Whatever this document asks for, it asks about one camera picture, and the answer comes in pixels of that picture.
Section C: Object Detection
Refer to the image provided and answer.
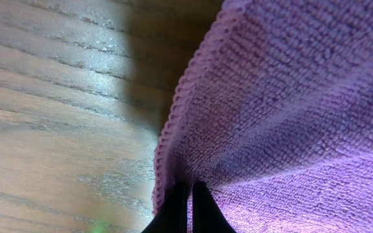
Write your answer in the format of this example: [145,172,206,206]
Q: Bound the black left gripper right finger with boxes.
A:
[192,181,236,233]

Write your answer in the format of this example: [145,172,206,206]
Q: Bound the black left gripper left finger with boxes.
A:
[142,183,190,233]

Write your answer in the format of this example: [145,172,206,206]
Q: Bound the purple microfiber cloth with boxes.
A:
[153,0,373,232]

